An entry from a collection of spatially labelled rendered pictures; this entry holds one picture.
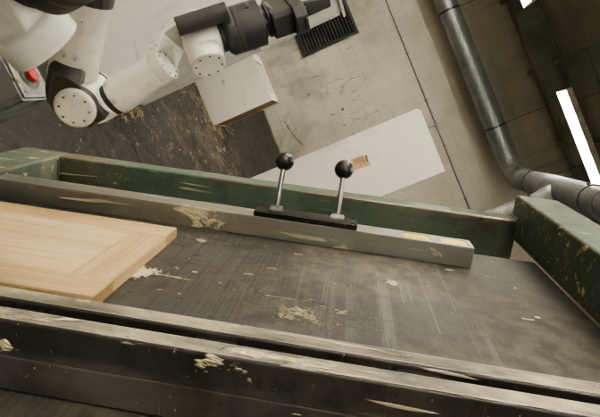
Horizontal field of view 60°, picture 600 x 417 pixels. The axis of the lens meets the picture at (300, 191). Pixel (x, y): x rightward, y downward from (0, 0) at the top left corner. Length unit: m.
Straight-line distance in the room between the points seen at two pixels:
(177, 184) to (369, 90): 7.81
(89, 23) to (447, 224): 0.85
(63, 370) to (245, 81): 5.50
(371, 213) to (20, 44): 0.91
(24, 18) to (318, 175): 4.20
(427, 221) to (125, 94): 0.71
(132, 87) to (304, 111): 8.04
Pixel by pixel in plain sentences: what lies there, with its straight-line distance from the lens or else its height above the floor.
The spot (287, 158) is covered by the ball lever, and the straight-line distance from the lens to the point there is 1.03.
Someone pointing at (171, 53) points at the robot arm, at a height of 1.33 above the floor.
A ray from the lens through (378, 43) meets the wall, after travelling 9.07.
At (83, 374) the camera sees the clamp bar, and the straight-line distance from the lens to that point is 0.53.
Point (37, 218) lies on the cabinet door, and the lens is 1.01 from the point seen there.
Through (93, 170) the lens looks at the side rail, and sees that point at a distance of 1.37.
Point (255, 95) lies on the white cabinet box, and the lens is 5.89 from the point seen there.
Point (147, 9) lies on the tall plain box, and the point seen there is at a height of 0.66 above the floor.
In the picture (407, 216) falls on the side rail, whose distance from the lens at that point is 1.24.
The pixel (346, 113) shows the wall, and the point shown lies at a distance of 8.97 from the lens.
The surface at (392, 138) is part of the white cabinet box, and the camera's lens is 4.55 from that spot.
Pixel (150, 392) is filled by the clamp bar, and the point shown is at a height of 1.36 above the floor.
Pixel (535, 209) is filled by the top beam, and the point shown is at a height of 1.88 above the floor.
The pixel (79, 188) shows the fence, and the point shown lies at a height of 1.05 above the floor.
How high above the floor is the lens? 1.63
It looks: 10 degrees down
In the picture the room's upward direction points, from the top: 68 degrees clockwise
